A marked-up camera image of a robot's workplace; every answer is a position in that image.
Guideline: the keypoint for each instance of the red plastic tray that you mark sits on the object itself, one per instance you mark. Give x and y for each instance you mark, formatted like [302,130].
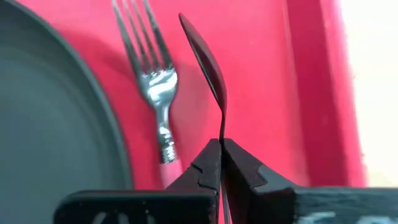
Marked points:
[264,93]

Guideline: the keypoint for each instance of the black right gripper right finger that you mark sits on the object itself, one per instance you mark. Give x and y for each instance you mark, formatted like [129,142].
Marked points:
[248,174]

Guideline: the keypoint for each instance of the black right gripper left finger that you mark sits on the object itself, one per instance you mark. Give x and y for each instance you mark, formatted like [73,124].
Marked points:
[199,174]

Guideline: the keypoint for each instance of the dark grey round plate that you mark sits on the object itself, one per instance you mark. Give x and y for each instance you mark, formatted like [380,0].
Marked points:
[53,124]

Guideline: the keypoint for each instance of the black spoon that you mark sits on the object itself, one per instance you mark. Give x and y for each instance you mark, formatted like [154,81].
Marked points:
[208,68]

